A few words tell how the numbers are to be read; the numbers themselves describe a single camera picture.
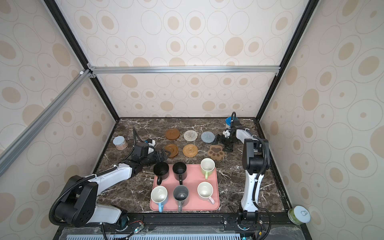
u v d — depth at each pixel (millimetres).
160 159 781
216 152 1000
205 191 816
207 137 1083
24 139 554
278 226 733
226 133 970
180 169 877
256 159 572
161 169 860
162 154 795
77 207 422
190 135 1091
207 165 882
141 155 689
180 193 813
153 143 828
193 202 795
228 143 894
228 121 1056
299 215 715
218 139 921
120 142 975
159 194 808
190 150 1009
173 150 1001
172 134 1093
